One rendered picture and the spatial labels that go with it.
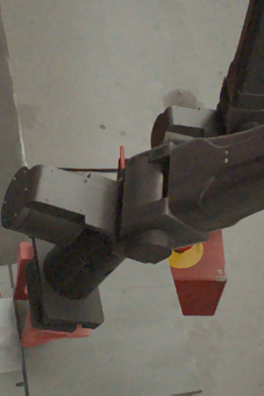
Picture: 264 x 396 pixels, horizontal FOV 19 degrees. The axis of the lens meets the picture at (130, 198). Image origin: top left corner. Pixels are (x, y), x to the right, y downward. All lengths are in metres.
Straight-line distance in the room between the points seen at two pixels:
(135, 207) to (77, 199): 0.06
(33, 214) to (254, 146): 0.20
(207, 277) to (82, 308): 0.43
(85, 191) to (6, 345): 0.24
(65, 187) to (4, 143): 0.51
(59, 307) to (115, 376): 0.12
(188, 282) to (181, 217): 0.56
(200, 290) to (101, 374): 0.39
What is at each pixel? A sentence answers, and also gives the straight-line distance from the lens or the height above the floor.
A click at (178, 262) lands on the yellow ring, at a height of 0.78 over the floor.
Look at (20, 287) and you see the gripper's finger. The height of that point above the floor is 1.04.
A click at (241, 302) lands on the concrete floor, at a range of 2.07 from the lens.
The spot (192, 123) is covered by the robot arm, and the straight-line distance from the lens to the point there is 1.10.
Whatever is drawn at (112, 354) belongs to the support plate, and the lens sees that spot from 0.85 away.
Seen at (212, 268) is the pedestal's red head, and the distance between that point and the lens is 1.18.
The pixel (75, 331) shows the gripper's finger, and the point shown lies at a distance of 0.78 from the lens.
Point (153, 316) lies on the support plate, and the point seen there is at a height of 1.00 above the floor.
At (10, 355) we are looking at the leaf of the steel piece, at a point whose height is 1.00.
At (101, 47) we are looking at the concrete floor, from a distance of 2.59.
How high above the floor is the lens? 1.77
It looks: 54 degrees down
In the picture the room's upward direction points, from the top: 9 degrees clockwise
